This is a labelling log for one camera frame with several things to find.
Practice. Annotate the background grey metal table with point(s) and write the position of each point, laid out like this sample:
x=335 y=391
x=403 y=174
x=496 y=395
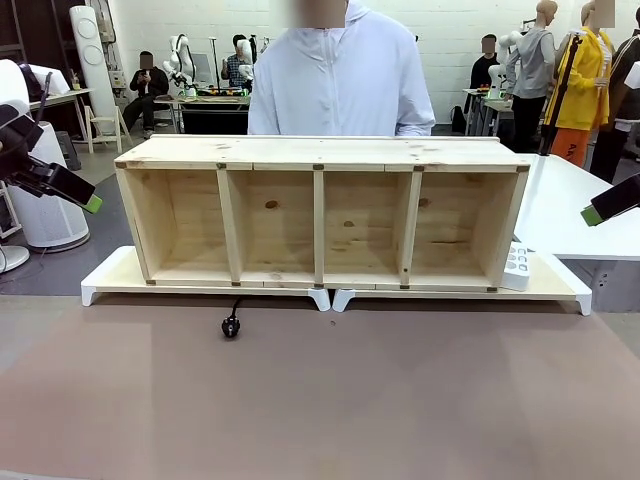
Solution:
x=487 y=102

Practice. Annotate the white power strip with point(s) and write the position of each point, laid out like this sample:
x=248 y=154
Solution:
x=515 y=272

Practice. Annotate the wooden riser with white legs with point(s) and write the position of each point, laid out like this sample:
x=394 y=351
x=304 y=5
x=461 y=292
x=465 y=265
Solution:
x=550 y=291
x=115 y=281

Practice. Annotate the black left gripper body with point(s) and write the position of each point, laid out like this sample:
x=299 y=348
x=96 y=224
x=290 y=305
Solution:
x=20 y=150

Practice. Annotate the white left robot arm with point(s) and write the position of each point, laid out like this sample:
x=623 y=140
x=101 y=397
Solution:
x=10 y=75

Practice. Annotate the small wooden step stool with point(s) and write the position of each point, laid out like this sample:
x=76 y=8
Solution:
x=102 y=122

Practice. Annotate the small grey bin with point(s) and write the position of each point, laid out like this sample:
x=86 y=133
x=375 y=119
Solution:
x=67 y=150

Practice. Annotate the light wooden side desk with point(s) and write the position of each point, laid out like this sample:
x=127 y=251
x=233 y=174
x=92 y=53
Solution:
x=65 y=92

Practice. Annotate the mannequin in brown jacket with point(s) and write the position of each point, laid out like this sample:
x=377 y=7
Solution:
x=625 y=90

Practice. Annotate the seated person in black clothes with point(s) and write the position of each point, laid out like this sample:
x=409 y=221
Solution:
x=147 y=85

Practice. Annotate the white side table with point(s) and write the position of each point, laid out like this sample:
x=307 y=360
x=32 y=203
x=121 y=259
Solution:
x=575 y=210

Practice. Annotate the black tripod stand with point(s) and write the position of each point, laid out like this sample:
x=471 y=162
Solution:
x=562 y=85

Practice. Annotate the white round fan base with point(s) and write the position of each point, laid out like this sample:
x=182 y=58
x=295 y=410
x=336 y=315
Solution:
x=12 y=257

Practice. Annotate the mannequin in yellow jacket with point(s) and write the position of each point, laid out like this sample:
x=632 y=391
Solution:
x=587 y=80

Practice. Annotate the background wooden work table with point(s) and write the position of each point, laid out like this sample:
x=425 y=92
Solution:
x=210 y=100

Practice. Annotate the person in plaid shirt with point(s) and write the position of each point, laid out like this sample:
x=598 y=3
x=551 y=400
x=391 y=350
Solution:
x=235 y=67

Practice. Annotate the mannequin in grey hoodie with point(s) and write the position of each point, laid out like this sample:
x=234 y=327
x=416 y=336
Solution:
x=535 y=65

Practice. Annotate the white cylindrical air purifier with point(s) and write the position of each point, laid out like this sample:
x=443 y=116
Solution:
x=50 y=225

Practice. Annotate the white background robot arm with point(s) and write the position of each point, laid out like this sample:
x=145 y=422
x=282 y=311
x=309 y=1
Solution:
x=246 y=62
x=177 y=60
x=507 y=45

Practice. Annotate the person in white hoodie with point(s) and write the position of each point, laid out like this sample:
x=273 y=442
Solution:
x=340 y=75

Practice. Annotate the person in black sweater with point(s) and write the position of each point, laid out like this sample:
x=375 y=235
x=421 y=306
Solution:
x=482 y=70

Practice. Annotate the tall white tower air conditioner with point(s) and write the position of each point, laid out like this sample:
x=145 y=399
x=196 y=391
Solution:
x=92 y=60

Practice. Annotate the four-compartment pine wood shelf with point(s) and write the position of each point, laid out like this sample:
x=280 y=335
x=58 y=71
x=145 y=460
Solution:
x=320 y=150

